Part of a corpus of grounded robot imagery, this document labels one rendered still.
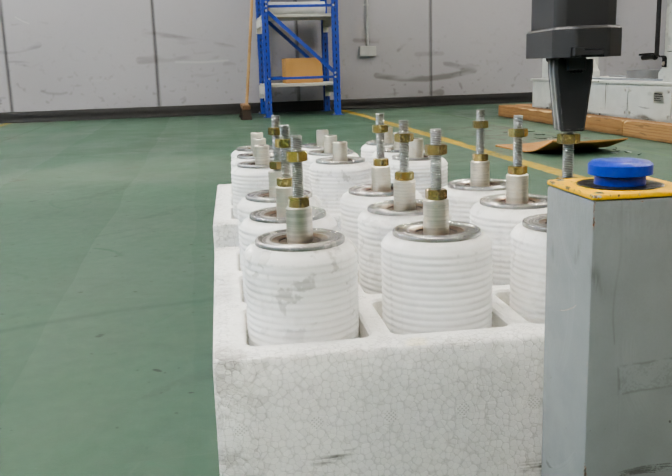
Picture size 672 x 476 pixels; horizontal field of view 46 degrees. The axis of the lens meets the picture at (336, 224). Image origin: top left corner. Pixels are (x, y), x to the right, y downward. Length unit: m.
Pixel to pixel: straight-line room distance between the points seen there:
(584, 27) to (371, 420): 0.35
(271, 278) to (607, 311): 0.26
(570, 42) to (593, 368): 0.26
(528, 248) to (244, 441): 0.28
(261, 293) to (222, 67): 6.36
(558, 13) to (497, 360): 0.28
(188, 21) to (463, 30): 2.42
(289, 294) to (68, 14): 6.50
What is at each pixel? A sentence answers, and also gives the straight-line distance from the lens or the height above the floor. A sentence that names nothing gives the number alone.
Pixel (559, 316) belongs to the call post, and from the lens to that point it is 0.56.
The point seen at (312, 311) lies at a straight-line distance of 0.63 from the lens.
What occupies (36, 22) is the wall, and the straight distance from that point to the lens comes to 7.11.
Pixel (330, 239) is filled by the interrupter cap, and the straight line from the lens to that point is 0.65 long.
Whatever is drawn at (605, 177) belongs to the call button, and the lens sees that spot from 0.53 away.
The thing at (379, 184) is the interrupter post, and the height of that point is 0.26.
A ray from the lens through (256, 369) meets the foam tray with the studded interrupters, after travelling 0.61.
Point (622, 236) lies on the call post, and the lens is 0.51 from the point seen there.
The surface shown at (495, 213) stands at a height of 0.25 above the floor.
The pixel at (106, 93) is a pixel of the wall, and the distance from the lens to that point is 7.02.
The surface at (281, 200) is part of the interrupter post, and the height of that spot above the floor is 0.27.
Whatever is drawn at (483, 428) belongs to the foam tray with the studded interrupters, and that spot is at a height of 0.10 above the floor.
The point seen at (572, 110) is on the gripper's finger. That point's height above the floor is 0.35.
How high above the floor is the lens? 0.40
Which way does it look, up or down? 11 degrees down
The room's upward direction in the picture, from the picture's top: 2 degrees counter-clockwise
